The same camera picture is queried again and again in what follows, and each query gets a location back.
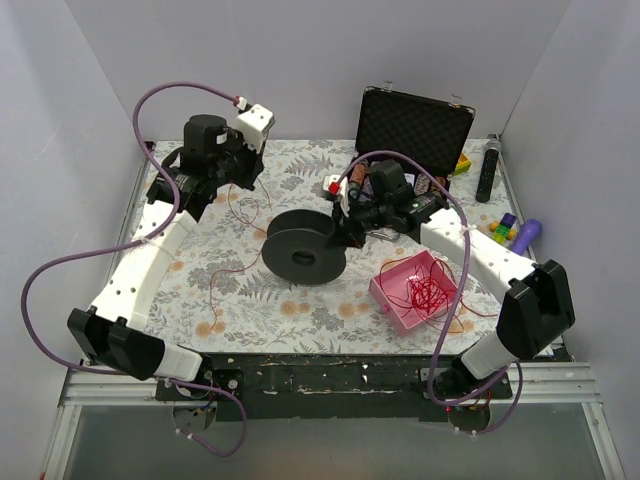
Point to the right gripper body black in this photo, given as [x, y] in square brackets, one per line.
[363, 218]

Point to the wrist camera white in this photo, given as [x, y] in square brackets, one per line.
[335, 189]
[254, 123]

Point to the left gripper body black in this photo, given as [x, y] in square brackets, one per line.
[248, 163]

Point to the yellow green toy block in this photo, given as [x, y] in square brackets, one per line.
[463, 165]

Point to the black filament spool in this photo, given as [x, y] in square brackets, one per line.
[298, 249]

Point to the colourful toy block stack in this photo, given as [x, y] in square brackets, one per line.
[503, 230]

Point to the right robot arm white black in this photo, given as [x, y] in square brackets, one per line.
[536, 303]

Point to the black remote control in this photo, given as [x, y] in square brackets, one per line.
[488, 169]

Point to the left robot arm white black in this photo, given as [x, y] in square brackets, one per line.
[111, 331]

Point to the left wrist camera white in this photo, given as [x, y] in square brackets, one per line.
[254, 123]

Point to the floral table mat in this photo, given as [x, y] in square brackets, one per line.
[218, 295]

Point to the purple cylindrical toy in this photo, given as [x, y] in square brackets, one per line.
[528, 232]

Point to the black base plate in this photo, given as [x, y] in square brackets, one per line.
[323, 386]

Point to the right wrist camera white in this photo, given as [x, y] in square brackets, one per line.
[335, 189]

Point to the pink open box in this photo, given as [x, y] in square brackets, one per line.
[414, 292]

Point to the black poker chip case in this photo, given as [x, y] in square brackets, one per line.
[429, 131]

